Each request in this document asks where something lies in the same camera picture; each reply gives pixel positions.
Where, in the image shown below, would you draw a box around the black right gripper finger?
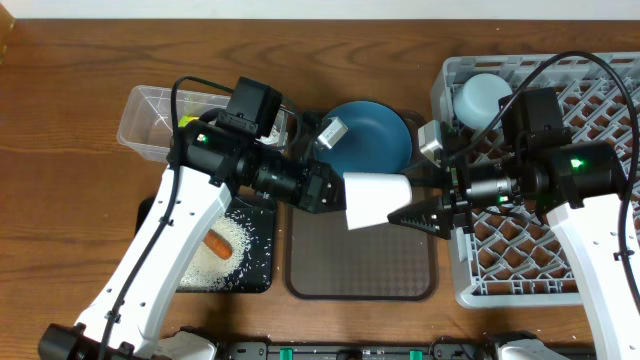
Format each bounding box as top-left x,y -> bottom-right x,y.
402,162 -> 452,190
387,195 -> 454,239

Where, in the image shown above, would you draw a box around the white paper tissue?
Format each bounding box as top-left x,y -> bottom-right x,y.
259,127 -> 281,146

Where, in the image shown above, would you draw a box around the light blue bowl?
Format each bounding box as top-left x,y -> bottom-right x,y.
453,73 -> 513,130

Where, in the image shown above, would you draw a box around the pink cup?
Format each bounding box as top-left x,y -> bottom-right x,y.
343,172 -> 412,230

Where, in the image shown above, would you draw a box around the yellow green snack wrapper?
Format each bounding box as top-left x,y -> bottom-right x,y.
178,116 -> 198,127

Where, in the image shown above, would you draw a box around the orange carrot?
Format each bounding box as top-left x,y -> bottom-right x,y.
203,230 -> 233,260

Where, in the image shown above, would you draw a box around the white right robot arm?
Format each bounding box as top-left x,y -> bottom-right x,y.
388,88 -> 639,359

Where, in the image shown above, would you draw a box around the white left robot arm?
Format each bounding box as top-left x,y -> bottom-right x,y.
38,77 -> 346,359

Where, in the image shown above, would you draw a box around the clear plastic waste bin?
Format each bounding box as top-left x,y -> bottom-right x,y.
118,86 -> 290,163

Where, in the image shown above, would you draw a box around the dark blue plate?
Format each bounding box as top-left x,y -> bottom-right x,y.
313,101 -> 413,175

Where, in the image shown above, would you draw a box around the brown serving tray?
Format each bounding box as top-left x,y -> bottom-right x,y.
285,110 -> 438,301

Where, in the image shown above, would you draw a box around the spilled white rice grains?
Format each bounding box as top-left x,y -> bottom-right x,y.
178,209 -> 274,292

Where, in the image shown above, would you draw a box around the black plastic tray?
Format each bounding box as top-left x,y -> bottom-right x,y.
134,194 -> 278,294

